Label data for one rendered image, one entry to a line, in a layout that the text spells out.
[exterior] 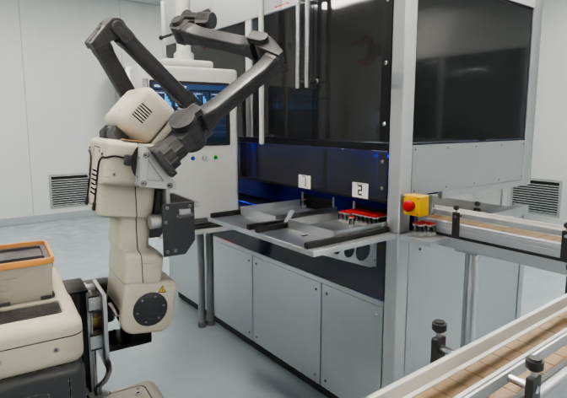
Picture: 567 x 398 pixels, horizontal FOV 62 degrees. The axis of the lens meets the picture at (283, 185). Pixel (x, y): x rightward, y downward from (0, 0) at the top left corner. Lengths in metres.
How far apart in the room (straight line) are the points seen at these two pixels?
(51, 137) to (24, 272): 5.41
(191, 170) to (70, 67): 4.68
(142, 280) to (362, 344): 0.97
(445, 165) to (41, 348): 1.50
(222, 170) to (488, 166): 1.25
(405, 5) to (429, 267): 0.99
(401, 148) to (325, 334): 0.93
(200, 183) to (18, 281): 1.17
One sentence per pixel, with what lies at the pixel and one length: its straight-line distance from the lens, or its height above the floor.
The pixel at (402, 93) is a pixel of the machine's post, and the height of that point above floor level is 1.39.
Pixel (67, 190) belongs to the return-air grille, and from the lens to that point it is 6.84.
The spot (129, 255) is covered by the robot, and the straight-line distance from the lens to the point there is 1.45.
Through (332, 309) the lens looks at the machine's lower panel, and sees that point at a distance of 2.11.
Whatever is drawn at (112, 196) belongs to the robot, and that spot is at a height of 1.07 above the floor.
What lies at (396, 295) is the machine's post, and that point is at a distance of 1.84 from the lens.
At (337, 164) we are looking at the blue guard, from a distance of 1.95.
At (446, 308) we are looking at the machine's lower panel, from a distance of 2.14.
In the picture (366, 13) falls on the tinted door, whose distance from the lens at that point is 1.90.
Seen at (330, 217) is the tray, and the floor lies 0.89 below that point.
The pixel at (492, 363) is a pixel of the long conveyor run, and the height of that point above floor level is 0.93.
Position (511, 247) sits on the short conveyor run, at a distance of 1.67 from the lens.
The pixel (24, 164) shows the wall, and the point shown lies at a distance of 6.73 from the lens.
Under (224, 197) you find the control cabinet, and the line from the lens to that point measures 2.42.
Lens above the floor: 1.28
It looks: 8 degrees down
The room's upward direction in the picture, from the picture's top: straight up
